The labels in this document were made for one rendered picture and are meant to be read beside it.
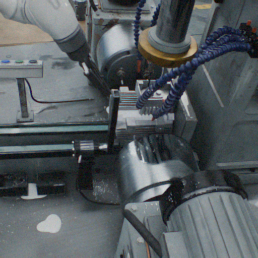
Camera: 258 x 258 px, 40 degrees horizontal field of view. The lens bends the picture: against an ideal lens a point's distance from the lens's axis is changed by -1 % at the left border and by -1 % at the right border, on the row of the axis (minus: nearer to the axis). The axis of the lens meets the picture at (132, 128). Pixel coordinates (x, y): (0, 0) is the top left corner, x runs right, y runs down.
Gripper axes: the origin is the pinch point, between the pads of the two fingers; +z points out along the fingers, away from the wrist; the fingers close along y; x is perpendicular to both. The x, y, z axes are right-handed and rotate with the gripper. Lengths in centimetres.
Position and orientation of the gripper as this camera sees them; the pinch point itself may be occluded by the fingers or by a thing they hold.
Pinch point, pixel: (103, 87)
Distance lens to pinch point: 124.5
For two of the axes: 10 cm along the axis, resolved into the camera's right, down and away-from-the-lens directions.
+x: -9.1, 3.7, 1.8
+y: -1.6, -7.3, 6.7
